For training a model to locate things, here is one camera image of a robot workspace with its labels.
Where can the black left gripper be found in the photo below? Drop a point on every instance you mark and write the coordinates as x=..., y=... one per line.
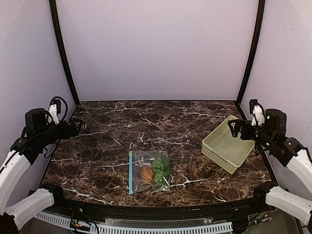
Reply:
x=69, y=127

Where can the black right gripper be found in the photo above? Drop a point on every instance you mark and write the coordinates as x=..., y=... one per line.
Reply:
x=243, y=128

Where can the green leafy vegetable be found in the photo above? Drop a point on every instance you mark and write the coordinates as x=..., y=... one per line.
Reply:
x=167, y=167

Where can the clear zip top bag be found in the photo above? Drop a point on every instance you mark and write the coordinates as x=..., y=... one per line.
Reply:
x=136, y=160

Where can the orange food item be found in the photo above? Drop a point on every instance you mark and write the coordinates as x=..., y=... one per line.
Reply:
x=147, y=174

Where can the bunch of green grapes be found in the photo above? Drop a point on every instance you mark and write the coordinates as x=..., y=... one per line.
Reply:
x=160, y=173

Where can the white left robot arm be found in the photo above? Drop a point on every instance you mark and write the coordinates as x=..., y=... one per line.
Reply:
x=42, y=128

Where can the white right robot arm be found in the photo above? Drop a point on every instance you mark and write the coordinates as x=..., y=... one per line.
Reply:
x=268, y=129

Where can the cream perforated plastic basket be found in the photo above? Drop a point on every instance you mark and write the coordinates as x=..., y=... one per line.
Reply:
x=226, y=151

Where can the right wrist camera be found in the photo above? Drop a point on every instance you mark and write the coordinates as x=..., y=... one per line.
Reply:
x=258, y=113

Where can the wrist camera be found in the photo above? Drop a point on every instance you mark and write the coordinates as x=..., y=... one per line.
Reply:
x=258, y=113
x=55, y=109

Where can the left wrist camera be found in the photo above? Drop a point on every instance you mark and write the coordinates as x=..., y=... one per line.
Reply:
x=55, y=109

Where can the black front table rail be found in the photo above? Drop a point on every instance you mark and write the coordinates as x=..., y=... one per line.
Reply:
x=98, y=211

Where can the white slotted cable duct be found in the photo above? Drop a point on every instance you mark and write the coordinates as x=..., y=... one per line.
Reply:
x=48, y=222

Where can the black left corner post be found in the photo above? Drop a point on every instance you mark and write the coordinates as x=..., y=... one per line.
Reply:
x=62, y=52

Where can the black corner frame post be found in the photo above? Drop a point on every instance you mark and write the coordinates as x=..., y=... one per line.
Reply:
x=252, y=52

